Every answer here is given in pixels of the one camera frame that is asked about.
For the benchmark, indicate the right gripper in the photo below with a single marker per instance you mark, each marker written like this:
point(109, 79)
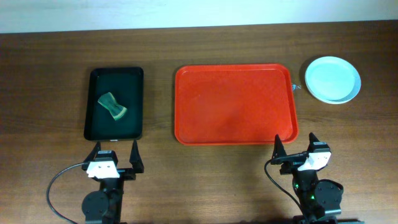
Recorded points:
point(288, 165)

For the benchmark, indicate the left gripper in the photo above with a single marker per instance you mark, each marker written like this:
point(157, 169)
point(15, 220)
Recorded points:
point(125, 171)

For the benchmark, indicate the green yellow sponge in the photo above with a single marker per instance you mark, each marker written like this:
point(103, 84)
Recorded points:
point(109, 102)

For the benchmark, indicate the pale blue plate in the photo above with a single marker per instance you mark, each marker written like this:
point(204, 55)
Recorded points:
point(331, 71)

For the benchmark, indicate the white plate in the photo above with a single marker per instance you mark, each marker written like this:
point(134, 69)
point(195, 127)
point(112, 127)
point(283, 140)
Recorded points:
point(334, 94)

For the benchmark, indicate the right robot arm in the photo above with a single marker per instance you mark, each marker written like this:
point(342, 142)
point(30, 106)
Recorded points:
point(318, 199)

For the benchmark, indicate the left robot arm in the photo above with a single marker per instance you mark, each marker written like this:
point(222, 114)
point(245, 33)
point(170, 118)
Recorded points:
point(105, 205)

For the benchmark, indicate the black rectangular tray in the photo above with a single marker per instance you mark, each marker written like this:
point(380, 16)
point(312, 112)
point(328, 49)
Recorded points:
point(126, 84)

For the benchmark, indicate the red plastic tray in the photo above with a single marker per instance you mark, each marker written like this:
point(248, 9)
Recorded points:
point(234, 104)

